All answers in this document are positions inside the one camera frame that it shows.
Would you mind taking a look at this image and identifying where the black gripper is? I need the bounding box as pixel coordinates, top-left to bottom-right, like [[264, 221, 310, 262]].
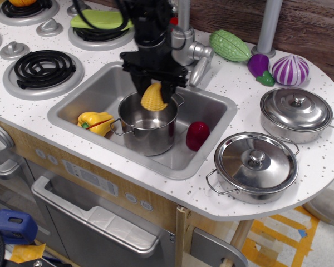
[[120, 41, 187, 103]]

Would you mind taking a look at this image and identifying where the yellow toy corn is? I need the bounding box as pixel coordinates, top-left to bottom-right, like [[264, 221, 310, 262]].
[[140, 83, 168, 111]]

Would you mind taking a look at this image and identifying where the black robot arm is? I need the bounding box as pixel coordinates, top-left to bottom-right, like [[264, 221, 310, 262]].
[[116, 1, 187, 103]]

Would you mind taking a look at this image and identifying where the tall steel pot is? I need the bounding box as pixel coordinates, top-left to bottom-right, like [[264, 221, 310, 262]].
[[110, 93, 184, 156]]

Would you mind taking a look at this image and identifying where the red toy vegetable in sink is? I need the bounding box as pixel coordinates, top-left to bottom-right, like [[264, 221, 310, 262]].
[[186, 121, 210, 151]]

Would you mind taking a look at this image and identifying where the silver toy sink basin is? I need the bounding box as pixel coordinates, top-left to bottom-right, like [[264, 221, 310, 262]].
[[48, 62, 237, 180]]

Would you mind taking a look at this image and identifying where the steel pot with lid front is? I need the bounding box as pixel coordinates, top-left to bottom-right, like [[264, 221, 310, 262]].
[[208, 132, 299, 204]]

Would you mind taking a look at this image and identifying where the silver toy faucet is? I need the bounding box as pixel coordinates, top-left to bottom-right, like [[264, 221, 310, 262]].
[[170, 0, 214, 87]]

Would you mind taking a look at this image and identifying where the yellow toy bell pepper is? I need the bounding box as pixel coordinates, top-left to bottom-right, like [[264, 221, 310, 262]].
[[77, 112, 114, 137]]

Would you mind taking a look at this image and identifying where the black coil burner under board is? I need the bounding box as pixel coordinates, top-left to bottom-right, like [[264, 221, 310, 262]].
[[68, 27, 135, 51]]

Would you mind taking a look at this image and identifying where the green toy bitter gourd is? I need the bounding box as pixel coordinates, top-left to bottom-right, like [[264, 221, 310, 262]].
[[209, 29, 251, 62]]

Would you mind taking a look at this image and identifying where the green plastic cutting board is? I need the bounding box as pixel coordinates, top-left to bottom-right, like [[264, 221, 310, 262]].
[[70, 9, 123, 30]]

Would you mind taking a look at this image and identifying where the purple toy eggplant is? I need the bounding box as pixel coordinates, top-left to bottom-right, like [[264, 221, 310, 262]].
[[247, 54, 275, 87]]

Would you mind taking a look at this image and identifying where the silver stove knob top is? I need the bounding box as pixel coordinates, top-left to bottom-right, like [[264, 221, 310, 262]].
[[67, 0, 91, 17]]

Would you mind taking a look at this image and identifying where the silver stove knob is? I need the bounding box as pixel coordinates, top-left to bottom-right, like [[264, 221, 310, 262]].
[[0, 41, 30, 60], [67, 0, 91, 17], [36, 18, 63, 37]]

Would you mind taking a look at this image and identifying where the oven control panel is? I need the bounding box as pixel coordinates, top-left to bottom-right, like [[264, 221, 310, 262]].
[[62, 160, 119, 197]]

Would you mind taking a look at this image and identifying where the grey metal pole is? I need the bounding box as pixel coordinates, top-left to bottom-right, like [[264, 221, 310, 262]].
[[252, 0, 283, 58]]

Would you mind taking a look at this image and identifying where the black coil burner front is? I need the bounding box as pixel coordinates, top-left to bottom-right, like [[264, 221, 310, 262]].
[[3, 50, 84, 100]]

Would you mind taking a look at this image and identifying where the silver stove knob upper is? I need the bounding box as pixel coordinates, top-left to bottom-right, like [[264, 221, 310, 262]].
[[36, 18, 63, 37]]

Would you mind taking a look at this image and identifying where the coil burner top left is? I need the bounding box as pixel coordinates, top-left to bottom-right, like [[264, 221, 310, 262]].
[[0, 1, 60, 26]]

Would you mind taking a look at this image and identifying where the purple striped toy onion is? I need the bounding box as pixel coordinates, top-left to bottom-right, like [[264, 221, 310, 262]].
[[272, 55, 310, 86]]

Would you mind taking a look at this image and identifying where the steel pan with lid right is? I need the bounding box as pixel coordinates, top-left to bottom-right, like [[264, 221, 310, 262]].
[[259, 87, 334, 144]]

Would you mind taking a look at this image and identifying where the silver stove knob left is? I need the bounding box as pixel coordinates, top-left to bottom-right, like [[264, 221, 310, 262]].
[[0, 41, 30, 60]]

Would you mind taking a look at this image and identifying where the silver oven door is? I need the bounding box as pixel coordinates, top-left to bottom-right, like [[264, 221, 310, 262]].
[[31, 176, 175, 266]]

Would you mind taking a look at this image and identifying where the orange toy on burner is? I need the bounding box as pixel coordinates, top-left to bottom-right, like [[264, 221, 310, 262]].
[[9, 0, 36, 7]]

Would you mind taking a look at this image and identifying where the blue clamp tool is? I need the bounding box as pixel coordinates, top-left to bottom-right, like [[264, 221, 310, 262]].
[[0, 209, 38, 245]]

